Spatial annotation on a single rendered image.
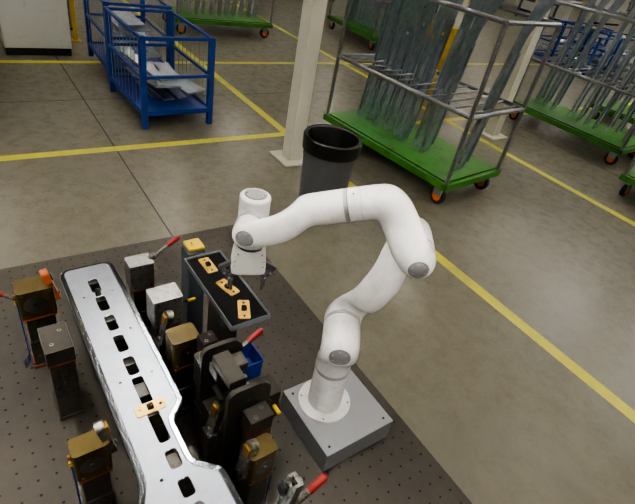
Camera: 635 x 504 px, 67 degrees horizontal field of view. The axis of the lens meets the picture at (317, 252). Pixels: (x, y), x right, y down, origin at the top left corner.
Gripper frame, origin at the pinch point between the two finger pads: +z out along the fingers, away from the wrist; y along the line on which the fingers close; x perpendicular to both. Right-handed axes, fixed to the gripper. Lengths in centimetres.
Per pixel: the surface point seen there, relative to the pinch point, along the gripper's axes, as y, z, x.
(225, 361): 6.4, 8.3, 22.7
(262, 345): -13, 57, -27
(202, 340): 12.3, 17.0, 6.7
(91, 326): 48, 27, -10
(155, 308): 27.3, 18.1, -8.7
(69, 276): 59, 27, -35
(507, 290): -232, 127, -144
